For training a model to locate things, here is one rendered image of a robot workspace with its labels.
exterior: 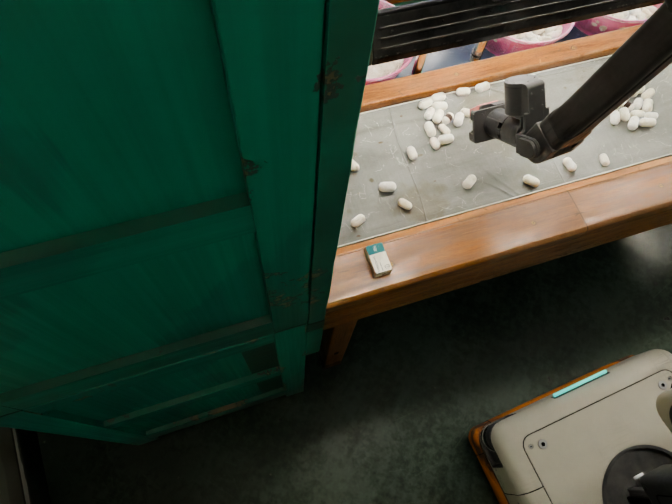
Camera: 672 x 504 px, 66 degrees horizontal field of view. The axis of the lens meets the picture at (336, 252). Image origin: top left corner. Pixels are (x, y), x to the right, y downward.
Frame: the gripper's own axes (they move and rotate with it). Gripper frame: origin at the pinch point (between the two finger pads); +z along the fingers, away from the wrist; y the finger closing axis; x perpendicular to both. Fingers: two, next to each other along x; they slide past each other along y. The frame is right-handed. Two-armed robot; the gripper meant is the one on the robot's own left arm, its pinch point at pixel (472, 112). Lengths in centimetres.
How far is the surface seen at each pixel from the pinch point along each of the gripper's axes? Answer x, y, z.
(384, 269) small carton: 19.1, 30.3, -19.0
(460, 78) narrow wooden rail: -4.4, -4.3, 12.8
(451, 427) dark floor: 100, 7, 5
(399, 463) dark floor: 103, 26, 2
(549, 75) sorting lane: -0.4, -27.6, 11.7
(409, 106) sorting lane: -0.9, 9.0, 12.5
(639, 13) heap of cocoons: -8, -61, 21
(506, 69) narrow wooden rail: -4.1, -16.1, 12.3
